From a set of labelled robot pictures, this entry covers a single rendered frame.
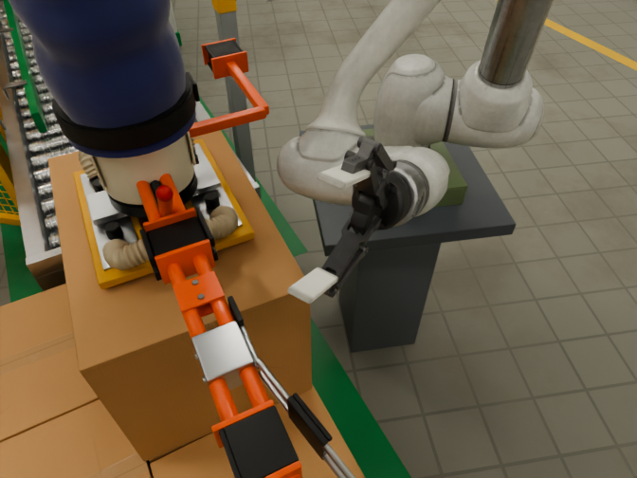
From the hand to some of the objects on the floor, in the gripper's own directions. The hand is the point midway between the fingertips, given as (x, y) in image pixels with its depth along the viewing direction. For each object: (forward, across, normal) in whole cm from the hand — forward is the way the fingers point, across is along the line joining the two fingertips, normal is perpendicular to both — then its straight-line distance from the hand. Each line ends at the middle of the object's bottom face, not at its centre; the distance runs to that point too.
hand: (318, 238), depth 52 cm
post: (-150, +74, +100) cm, 195 cm away
